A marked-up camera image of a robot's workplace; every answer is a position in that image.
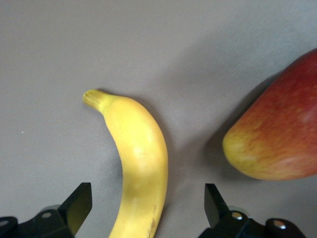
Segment red yellow mango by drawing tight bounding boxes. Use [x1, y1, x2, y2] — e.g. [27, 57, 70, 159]
[222, 48, 317, 180]

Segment yellow banana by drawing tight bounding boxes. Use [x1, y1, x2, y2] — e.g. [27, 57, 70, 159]
[82, 89, 169, 238]

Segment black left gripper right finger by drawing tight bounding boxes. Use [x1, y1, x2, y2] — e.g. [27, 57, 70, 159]
[198, 183, 308, 238]

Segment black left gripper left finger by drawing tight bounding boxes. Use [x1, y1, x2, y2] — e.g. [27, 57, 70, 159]
[0, 182, 93, 238]

